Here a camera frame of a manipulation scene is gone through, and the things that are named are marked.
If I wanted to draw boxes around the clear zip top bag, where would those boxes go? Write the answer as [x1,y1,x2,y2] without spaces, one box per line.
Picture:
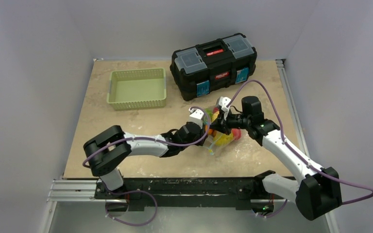
[203,106,243,155]

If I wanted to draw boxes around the red fake tomato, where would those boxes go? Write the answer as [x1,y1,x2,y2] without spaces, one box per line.
[231,129,242,140]

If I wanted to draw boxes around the green perforated plastic basket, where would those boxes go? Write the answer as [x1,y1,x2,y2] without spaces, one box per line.
[106,68,167,111]

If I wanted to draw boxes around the yellow fake pear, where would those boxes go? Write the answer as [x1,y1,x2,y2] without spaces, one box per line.
[211,111,219,122]

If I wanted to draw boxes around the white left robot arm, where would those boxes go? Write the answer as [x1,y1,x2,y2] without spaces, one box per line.
[83,122,207,199]

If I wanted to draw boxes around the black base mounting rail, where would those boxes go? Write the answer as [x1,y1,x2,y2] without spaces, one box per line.
[94,175,283,214]

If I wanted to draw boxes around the black plastic toolbox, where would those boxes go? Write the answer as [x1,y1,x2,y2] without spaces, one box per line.
[170,33,257,101]

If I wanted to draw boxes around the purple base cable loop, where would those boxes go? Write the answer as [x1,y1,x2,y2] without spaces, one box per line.
[105,189,158,227]

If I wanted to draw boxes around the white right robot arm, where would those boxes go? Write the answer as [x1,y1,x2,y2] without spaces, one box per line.
[210,96,342,220]

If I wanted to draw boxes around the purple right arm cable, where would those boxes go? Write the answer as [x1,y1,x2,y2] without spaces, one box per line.
[226,80,373,206]

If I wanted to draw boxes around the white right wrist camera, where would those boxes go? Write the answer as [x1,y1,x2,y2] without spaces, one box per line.
[215,97,231,113]

